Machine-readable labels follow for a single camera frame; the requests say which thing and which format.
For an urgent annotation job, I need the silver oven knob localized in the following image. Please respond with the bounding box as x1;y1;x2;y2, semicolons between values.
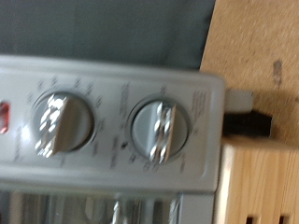
129;98;192;164
32;91;96;158

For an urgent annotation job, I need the silver toaster oven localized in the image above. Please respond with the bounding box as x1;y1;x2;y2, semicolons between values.
0;0;255;224

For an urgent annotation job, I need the black foam pad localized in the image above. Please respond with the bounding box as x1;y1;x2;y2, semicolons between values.
221;111;273;138

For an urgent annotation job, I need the slotted wooden block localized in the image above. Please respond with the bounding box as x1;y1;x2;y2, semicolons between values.
214;143;299;224

